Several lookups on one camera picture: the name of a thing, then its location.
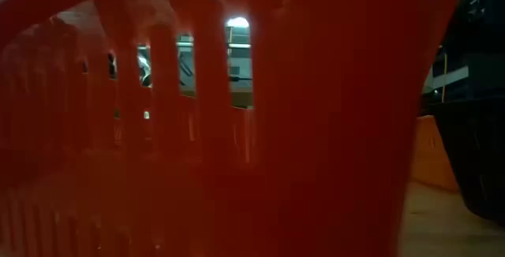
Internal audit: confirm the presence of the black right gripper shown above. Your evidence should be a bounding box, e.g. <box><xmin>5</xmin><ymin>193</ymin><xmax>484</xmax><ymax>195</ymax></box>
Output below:
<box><xmin>445</xmin><ymin>0</ymin><xmax>505</xmax><ymax>53</ymax></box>

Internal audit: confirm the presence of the black plastic basket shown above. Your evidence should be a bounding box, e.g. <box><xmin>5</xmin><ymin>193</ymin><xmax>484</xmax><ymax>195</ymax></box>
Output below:
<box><xmin>428</xmin><ymin>99</ymin><xmax>505</xmax><ymax>226</ymax></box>

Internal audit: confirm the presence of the orange plastic basket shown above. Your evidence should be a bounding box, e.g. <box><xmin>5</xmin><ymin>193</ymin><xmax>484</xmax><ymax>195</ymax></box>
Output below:
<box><xmin>410</xmin><ymin>114</ymin><xmax>461</xmax><ymax>193</ymax></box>

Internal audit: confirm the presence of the red plastic basket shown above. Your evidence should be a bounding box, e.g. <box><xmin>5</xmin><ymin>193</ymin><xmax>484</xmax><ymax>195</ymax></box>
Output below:
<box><xmin>0</xmin><ymin>0</ymin><xmax>469</xmax><ymax>257</ymax></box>

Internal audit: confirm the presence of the bright ceiling light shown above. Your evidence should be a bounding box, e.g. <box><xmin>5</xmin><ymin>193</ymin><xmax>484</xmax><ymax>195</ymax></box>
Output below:
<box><xmin>226</xmin><ymin>16</ymin><xmax>251</xmax><ymax>29</ymax></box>

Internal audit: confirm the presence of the blurry white background object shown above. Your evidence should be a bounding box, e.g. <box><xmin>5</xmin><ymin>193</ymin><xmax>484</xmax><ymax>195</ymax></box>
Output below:
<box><xmin>137</xmin><ymin>54</ymin><xmax>153</xmax><ymax>88</ymax></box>

